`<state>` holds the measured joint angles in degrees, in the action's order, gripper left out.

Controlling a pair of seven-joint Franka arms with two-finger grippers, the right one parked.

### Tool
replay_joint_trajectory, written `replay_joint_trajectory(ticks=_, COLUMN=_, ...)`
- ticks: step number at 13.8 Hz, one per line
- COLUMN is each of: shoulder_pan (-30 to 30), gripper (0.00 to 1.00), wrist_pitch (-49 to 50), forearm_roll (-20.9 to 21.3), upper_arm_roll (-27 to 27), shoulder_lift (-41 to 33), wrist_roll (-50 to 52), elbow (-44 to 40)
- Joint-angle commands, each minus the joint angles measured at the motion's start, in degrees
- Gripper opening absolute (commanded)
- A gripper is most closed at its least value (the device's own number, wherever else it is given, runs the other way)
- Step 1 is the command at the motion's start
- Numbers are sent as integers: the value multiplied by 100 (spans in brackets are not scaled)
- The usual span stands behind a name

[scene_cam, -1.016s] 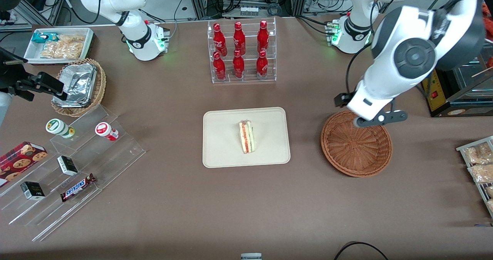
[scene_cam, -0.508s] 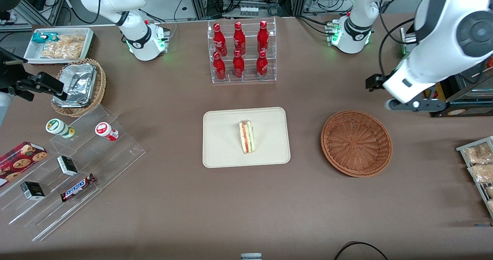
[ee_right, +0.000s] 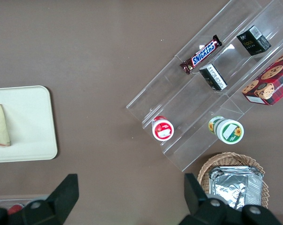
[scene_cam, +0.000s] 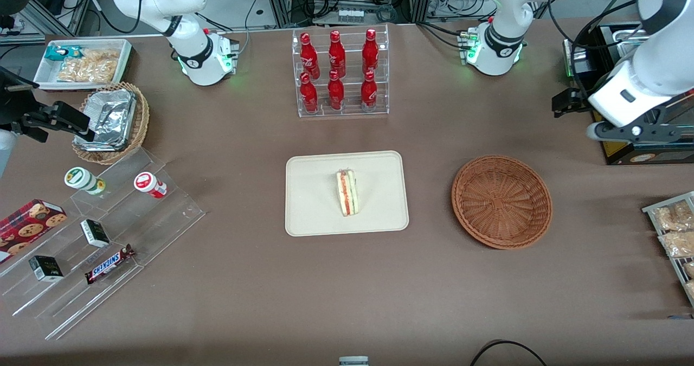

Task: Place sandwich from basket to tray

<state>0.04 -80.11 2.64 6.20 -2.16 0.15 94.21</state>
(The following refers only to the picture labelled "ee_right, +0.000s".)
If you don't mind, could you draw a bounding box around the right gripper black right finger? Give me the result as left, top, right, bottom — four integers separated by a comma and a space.
178, 173, 244, 225

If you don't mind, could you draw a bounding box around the Snickers chocolate bar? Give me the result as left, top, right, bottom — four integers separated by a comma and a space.
180, 34, 223, 75

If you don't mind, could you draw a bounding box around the cream rectangular plastic tray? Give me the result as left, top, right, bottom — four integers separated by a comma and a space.
0, 85, 58, 164

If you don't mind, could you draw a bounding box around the small black carton box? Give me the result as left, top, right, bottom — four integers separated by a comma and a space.
199, 63, 228, 91
236, 25, 272, 56

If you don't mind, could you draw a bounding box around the aluminium foil tray stack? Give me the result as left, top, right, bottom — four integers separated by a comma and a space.
208, 165, 264, 211

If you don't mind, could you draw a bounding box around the red soda bottle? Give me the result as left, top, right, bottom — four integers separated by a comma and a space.
7, 203, 25, 215

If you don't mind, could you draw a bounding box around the red lid white cup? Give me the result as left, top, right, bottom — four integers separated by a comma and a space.
152, 115, 175, 142

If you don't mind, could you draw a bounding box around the light wicker basket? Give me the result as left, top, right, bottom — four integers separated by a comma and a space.
197, 152, 269, 210

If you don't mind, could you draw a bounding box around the green lid sunflower cup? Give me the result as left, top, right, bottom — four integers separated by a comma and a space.
207, 115, 245, 145

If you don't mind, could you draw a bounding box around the clear acrylic stepped shelf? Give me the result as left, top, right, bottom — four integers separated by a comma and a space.
126, 0, 283, 173

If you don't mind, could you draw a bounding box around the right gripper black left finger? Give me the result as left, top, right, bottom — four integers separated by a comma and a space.
8, 173, 80, 225

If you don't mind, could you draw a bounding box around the clear acrylic bottle rack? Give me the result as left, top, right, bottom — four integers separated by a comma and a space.
0, 198, 40, 211

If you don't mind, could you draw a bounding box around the red plaid cookie box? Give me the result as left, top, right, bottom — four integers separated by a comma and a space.
241, 46, 283, 106

